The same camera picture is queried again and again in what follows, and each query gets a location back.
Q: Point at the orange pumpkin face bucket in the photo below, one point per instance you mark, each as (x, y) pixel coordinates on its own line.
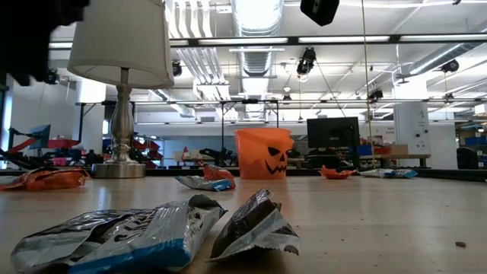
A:
(253, 152)

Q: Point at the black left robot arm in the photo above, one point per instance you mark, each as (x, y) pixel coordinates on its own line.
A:
(26, 38)

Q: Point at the crumpled orange Reese's candy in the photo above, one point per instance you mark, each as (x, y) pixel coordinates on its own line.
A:
(217, 172)

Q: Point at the long strip light bar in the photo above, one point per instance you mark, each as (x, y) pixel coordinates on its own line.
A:
(342, 39)

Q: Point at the black computer monitor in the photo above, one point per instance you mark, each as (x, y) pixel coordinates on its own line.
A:
(333, 133)

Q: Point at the wooden background table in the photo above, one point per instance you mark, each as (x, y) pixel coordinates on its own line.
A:
(395, 156)

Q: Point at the white shade silver table lamp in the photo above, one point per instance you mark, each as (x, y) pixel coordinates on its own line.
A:
(121, 38)

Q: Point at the blue storage bins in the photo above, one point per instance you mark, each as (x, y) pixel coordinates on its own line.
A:
(475, 141)

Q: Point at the black office chair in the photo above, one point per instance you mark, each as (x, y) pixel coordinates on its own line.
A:
(467, 159)

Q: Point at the small dark monitor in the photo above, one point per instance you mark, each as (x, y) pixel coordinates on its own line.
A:
(40, 136)

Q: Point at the black hanging ceiling camera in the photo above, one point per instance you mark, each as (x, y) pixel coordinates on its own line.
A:
(376, 95)
(177, 68)
(306, 61)
(451, 66)
(54, 77)

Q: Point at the silver ceiling air duct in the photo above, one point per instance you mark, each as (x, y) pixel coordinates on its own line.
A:
(256, 38)

